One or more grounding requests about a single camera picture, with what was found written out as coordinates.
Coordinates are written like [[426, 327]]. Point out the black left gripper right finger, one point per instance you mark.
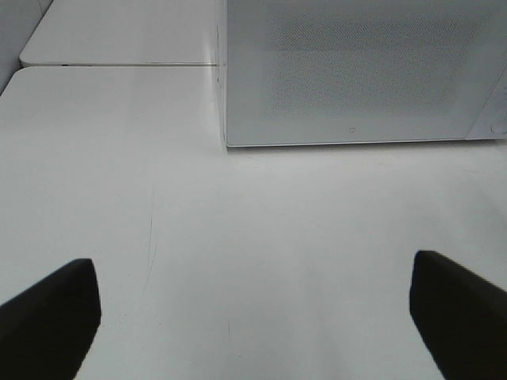
[[460, 317]]

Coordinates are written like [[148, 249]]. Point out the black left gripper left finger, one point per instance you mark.
[[48, 329]]

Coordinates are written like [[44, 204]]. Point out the white microwave door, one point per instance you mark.
[[348, 75]]

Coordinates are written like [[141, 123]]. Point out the white adjacent table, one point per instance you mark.
[[126, 34]]

